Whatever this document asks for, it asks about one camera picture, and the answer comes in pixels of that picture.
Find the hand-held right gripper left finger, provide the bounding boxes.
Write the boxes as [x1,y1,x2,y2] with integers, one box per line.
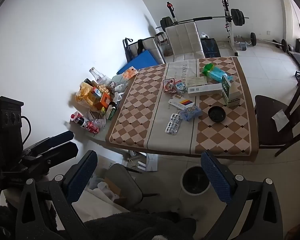
[15,150,98,240]

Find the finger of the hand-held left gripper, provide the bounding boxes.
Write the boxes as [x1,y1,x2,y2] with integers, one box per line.
[31,131,74,153]
[37,141,79,166]

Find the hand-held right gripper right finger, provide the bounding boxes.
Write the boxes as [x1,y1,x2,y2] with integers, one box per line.
[201,151,283,240]

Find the white round trash bin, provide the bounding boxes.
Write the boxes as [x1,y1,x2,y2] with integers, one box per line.
[180,165,212,196]

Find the white box with colour stripes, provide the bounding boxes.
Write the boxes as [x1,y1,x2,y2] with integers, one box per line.
[168,95,194,111]

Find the long white box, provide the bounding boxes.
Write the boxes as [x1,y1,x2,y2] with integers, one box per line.
[187,83,223,98]

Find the beige packet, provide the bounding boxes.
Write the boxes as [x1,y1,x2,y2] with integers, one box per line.
[185,76,208,88]

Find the green topped box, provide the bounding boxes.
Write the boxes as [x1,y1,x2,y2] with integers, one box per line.
[202,63,228,83]

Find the white plastic bag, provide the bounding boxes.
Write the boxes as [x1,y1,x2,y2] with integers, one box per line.
[96,181,116,196]

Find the cola bottle with red cap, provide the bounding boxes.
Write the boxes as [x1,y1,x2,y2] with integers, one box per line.
[70,112,91,128]

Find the red cola can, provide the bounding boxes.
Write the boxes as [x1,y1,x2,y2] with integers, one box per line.
[86,120,101,134]

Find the brown cardboard box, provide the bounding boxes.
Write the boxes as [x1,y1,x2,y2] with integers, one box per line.
[103,177,127,205]

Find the grey office chair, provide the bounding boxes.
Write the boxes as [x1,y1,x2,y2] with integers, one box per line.
[104,163,161,211]

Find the crumpled clear plastic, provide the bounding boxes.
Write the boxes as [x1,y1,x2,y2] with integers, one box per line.
[93,117,107,131]

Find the yellow plastic bag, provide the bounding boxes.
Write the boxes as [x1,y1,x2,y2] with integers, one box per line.
[75,82,101,108]

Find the orange carton box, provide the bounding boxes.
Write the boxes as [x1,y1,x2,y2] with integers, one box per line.
[96,91,113,111]

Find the dark brown box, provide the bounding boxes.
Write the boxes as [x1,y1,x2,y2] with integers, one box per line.
[83,78,98,88]

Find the black round ashtray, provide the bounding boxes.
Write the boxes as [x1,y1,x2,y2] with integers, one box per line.
[208,106,227,123]

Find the silver blister pack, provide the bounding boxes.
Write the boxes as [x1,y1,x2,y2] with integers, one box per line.
[170,113,182,126]
[165,121,181,136]

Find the large white flat cardboard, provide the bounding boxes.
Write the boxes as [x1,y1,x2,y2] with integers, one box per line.
[145,153,159,172]

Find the blue printed tissue pack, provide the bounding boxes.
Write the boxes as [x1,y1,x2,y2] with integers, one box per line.
[180,105,203,122]

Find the clear glass bottle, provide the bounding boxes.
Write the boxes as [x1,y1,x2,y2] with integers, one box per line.
[89,67,103,83]

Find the crumpled silver wrapper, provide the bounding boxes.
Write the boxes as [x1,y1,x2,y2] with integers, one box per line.
[107,80,121,93]

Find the black fleece clothing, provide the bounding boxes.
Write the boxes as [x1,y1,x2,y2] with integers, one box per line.
[83,211,197,240]

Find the crumpled white paper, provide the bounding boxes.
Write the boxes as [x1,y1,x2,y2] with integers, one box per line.
[112,82,128,103]

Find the dark wooden chair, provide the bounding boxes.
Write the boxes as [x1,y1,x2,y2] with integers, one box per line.
[254,64,300,157]

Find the white paper sheet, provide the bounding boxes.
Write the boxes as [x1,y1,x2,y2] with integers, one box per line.
[271,110,289,132]

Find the green and white milk carton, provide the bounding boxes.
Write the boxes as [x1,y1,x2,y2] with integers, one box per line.
[221,74,242,108]

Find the brown checkered tablecloth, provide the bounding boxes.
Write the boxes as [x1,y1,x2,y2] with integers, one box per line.
[105,56,259,162]

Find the orange snack packet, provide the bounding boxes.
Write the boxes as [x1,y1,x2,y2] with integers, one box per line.
[121,66,138,81]

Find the small blue white packet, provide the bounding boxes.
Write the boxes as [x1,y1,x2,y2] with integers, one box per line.
[175,80,187,94]

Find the red and white snack packet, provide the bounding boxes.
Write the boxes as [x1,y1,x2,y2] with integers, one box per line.
[163,78,177,94]

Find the blue foam mat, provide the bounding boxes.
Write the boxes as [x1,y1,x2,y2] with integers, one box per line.
[116,49,158,76]

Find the black printed bag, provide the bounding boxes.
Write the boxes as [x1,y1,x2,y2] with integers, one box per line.
[201,38,221,58]

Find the grey floor exerciser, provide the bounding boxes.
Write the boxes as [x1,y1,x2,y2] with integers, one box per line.
[233,35,256,52]

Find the white padded chair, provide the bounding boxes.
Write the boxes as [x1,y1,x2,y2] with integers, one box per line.
[164,22,206,62]

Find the black barbell on floor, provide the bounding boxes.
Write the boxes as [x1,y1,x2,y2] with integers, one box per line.
[249,32,294,53]

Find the white weight rack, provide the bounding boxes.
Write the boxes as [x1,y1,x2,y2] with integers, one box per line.
[165,0,240,57]

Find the black barbell on rack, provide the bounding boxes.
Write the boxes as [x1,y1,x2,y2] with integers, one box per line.
[156,8,249,30]

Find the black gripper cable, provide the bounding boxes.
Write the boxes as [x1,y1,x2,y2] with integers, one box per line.
[20,116,32,146]

